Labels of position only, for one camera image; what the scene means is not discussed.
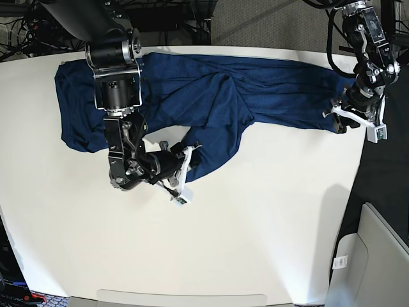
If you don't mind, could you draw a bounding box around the black box with label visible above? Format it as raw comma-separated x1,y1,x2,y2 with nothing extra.
1,221,31,306

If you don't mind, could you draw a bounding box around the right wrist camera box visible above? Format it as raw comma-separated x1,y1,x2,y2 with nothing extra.
171,187,194,208

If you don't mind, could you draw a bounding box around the beige plastic bin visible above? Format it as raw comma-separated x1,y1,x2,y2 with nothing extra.
325,203,408,306

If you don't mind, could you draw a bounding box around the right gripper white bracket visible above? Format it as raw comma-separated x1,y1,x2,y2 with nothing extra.
158,141,202,195

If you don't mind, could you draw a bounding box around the blue long-sleeve shirt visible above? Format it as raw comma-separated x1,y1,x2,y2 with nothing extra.
54,51,349,184

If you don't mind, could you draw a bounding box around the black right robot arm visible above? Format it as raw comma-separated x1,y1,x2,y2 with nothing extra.
41,1,199,198

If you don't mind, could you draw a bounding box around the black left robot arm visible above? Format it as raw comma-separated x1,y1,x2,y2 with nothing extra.
306,1,400,140

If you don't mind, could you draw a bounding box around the black cloth side cover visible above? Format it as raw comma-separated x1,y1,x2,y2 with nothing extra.
338,62,409,244

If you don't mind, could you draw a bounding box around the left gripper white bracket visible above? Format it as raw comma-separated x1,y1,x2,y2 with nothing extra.
322,86,385,134

